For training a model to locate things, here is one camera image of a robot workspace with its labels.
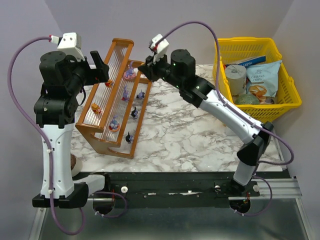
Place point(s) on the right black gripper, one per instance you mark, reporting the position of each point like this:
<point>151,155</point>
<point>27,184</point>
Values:
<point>151,70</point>

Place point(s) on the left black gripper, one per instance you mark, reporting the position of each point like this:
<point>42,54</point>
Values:
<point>99,72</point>

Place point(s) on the orange bear toy back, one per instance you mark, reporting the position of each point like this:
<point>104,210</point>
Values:
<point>109,83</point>

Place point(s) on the orange bear toy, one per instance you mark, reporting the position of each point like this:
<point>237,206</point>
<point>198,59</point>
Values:
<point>95,109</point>
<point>109,83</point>

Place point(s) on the purple donkey red base toy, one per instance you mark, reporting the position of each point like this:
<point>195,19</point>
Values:
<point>125,94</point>

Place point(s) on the black hat donkey toy back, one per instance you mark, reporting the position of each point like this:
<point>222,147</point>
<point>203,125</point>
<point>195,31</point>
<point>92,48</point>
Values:
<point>135,113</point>

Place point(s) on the black hat donkey toy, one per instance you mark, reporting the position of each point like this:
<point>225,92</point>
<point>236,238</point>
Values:
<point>129,138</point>
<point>135,113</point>

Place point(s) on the black hat donkey toy front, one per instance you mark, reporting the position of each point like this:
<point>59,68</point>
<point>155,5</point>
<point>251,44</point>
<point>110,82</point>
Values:
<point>129,138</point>

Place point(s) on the yellow plastic basket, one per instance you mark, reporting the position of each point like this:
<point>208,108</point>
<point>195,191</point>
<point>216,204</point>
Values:
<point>270,108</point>

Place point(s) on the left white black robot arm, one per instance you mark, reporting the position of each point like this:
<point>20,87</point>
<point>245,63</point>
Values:
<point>64,77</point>

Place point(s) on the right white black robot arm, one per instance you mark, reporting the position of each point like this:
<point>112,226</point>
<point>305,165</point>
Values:
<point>180,72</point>

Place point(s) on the brown tiered acrylic shelf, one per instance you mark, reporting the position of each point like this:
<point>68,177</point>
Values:
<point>95,127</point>

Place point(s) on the grey cylindrical canister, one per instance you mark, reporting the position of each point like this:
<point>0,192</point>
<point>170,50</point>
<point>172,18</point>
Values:
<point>237,77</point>

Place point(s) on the dark blue box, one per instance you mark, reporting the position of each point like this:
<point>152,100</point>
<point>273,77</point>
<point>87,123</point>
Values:
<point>247,62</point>

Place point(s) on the green round item in basket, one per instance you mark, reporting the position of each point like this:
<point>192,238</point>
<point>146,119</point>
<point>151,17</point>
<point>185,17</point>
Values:
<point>247,99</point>

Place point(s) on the brown topped white roll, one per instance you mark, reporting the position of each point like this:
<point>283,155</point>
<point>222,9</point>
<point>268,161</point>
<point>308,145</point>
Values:
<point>75,164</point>

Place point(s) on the light blue chips bag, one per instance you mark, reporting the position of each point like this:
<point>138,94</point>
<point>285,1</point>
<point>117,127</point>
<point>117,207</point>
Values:
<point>263,79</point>

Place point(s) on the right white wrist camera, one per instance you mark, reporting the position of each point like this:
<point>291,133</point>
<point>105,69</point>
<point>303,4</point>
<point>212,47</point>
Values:
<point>158,47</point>

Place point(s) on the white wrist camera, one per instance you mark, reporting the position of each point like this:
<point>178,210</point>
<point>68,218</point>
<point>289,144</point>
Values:
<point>158,47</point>
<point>70,43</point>

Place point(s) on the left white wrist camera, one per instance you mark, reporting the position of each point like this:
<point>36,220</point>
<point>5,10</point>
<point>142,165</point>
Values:
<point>70,43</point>

